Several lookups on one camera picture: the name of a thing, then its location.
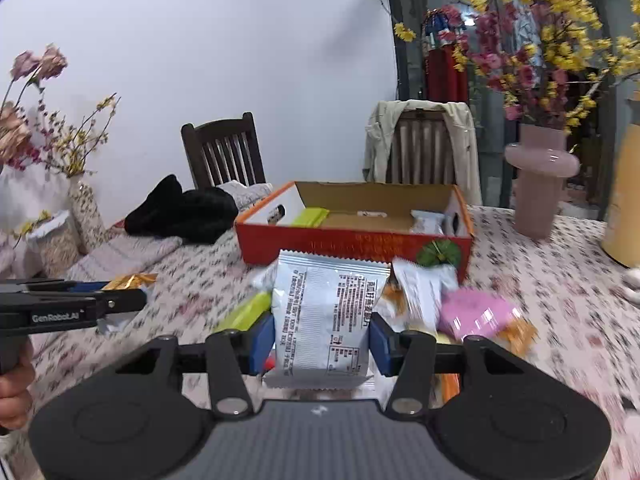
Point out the patterned slim vase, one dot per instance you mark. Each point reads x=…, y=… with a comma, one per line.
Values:
x=87, y=215

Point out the chair with beige jacket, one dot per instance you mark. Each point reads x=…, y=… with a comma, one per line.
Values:
x=465, y=150

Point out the brown wooden chair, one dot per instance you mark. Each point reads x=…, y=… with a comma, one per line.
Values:
x=420, y=150

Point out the floral seat cushion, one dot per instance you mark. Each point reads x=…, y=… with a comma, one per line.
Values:
x=247, y=195

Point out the black cloth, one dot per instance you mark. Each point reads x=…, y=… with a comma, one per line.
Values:
x=190, y=215

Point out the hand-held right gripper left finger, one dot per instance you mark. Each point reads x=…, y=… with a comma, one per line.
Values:
x=261, y=345

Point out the lime green snack packet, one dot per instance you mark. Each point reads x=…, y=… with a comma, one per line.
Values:
x=245, y=312

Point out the yellow thermos jug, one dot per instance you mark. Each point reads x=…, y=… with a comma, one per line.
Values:
x=625, y=200

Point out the white orange snack packet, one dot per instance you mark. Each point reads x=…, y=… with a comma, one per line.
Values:
x=425, y=295

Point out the gold white snack packet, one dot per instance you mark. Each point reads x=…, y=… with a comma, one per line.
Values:
x=132, y=280

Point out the pink snack packet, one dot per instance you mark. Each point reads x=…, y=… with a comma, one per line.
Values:
x=475, y=312

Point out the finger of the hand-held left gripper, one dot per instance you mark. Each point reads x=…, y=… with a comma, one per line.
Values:
x=89, y=287
x=122, y=302

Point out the white silver snack packet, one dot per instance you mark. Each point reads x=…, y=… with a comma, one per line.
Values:
x=325, y=320

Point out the pink vase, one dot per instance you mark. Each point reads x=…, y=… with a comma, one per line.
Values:
x=540, y=190

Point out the yellow and pink flower branches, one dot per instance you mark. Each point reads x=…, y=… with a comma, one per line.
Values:
x=550, y=50

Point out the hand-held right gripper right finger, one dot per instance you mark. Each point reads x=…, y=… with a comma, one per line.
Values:
x=382, y=347

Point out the pink striped cloth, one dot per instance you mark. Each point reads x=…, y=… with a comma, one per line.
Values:
x=125, y=255

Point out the person's left hand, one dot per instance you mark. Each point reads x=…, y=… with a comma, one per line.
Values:
x=15, y=395

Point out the white grey snack packet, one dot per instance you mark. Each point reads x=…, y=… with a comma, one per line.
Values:
x=427, y=222

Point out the dark wooden chair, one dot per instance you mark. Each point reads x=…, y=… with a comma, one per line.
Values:
x=225, y=150

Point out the red hanging cloth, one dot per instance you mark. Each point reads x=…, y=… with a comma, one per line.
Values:
x=447, y=70

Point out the white gloves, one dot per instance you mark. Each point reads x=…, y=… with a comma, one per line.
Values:
x=632, y=285

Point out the orange cardboard box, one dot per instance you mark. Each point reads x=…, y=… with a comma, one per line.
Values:
x=350, y=247

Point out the white paper bag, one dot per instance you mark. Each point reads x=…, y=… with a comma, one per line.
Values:
x=52, y=247

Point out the pale pink flower branches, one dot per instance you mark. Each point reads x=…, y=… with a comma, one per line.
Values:
x=35, y=130

